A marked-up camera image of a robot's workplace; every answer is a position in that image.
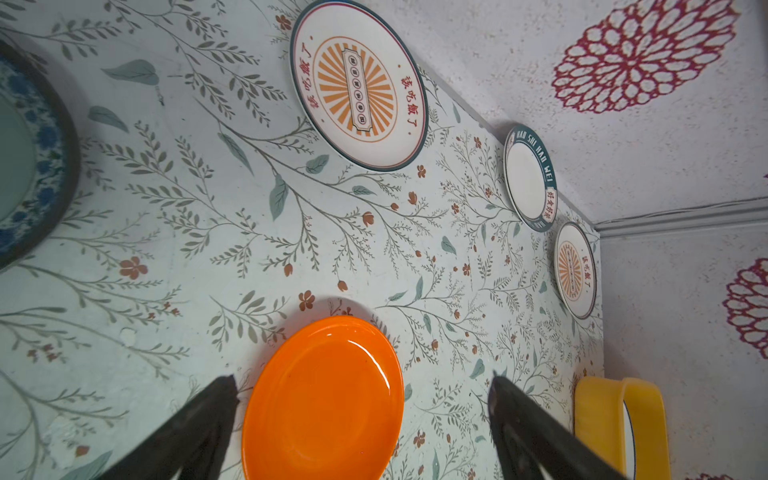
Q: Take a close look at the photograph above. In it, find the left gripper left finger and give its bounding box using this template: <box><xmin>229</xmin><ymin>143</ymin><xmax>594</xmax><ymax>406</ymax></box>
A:
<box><xmin>100</xmin><ymin>375</ymin><xmax>239</xmax><ymax>480</ymax></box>

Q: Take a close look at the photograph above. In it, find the blue floral dark plate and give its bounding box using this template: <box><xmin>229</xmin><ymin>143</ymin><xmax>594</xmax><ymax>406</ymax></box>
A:
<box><xmin>1</xmin><ymin>42</ymin><xmax>81</xmax><ymax>269</ymax></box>

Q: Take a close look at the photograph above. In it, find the orange sunburst plate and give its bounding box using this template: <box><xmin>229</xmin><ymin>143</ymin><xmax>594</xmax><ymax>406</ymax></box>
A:
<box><xmin>289</xmin><ymin>1</ymin><xmax>429</xmax><ymax>172</ymax></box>
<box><xmin>554</xmin><ymin>222</ymin><xmax>598</xmax><ymax>320</ymax></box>

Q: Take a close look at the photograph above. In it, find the green rim plate back right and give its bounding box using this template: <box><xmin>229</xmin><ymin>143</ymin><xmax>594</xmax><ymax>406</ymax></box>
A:
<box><xmin>503</xmin><ymin>123</ymin><xmax>558</xmax><ymax>233</ymax></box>

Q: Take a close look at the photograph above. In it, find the orange plastic plate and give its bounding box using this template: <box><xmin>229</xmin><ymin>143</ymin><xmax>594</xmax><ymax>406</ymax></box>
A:
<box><xmin>241</xmin><ymin>316</ymin><xmax>405</xmax><ymax>479</ymax></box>

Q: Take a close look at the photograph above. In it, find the white flower outline plate front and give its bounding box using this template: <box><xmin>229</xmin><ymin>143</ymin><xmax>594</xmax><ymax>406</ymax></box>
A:
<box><xmin>622</xmin><ymin>402</ymin><xmax>636</xmax><ymax>480</ymax></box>

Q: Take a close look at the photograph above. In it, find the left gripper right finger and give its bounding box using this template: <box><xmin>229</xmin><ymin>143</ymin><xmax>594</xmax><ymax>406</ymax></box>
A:
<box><xmin>488</xmin><ymin>375</ymin><xmax>623</xmax><ymax>479</ymax></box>

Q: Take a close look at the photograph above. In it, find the yellow plastic bin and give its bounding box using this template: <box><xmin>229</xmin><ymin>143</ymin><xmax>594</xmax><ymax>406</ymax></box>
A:
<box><xmin>574</xmin><ymin>377</ymin><xmax>671</xmax><ymax>480</ymax></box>

